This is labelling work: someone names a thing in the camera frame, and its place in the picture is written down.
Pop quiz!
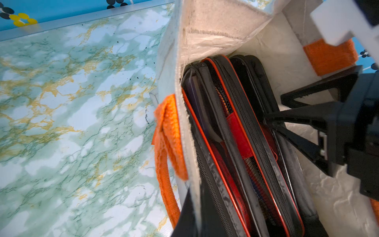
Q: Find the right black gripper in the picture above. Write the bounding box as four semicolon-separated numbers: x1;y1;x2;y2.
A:
263;65;379;200

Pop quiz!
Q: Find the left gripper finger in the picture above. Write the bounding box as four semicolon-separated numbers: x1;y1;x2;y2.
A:
171;177;225;237

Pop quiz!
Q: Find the black ping pong case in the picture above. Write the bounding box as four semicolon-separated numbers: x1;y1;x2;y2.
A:
203;56;305;237
182;61;269;237

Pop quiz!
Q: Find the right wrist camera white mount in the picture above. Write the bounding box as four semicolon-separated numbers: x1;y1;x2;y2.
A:
311;0;379;63

